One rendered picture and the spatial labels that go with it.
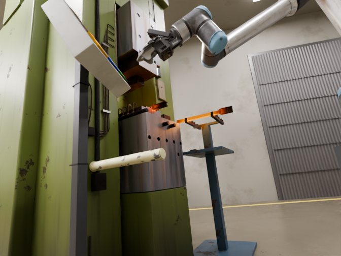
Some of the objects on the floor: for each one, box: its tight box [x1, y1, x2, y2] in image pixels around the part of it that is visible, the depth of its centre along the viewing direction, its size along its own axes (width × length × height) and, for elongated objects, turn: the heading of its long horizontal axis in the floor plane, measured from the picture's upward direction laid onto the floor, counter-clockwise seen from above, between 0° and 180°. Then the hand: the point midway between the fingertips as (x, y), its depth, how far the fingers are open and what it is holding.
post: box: [69, 59, 89, 256], centre depth 72 cm, size 4×4×108 cm
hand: (138, 58), depth 92 cm, fingers closed
